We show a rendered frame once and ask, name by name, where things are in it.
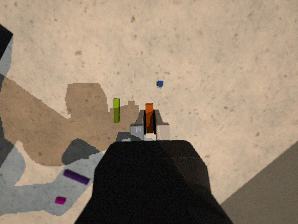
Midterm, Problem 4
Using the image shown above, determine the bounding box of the small blue block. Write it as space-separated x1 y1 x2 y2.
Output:
157 81 164 86

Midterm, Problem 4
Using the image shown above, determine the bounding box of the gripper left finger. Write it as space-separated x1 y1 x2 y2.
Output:
130 110 146 141

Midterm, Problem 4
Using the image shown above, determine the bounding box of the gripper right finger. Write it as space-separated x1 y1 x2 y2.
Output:
153 109 170 141

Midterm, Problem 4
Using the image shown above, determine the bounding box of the small magenta block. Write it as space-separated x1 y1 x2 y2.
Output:
55 196 66 205

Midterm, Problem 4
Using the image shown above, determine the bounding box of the olive green rod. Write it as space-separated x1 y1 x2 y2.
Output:
114 98 120 123

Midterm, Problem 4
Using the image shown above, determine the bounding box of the purple rod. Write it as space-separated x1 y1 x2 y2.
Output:
63 169 90 185

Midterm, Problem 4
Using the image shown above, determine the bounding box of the orange rod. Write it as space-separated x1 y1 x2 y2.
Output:
145 103 154 133

